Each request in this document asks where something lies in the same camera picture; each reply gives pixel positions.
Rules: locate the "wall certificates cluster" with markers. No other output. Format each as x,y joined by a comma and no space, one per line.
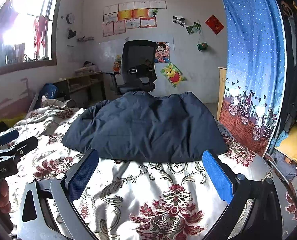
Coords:
118,18

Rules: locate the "Winnie the Pooh poster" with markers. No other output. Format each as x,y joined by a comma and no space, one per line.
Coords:
173,74

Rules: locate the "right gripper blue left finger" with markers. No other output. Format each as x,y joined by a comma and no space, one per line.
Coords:
79,175

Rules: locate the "green hanging pouch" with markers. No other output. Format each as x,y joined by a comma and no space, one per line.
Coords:
202,46

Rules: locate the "floral white red bedspread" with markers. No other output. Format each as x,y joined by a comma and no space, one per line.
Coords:
129,200

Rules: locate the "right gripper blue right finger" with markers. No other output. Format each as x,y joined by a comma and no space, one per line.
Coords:
221,176

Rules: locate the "black mesh office chair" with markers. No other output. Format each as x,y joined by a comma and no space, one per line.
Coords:
137,68

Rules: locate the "light wooden board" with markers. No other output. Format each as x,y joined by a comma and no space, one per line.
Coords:
222,79

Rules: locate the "window with dark frame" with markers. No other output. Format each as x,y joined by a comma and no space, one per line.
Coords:
27,34

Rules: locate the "wooden desk with shelf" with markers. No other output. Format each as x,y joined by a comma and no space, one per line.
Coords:
85,90

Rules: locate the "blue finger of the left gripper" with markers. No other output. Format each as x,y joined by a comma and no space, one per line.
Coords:
15,152
8,137

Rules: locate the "blue dotted bicycle curtain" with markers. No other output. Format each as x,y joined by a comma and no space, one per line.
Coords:
256,71

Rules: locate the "blue backpack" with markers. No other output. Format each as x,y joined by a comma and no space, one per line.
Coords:
49,90

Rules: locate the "person's left hand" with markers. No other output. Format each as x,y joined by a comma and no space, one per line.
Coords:
5,205

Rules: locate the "round wall clock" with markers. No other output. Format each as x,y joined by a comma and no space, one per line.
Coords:
70,18

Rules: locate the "red paper square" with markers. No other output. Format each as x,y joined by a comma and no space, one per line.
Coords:
214,24

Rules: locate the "anime cartoon poster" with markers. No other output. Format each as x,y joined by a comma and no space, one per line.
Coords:
162,52

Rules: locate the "navy blue padded jacket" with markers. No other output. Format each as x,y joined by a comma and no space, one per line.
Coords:
140,127

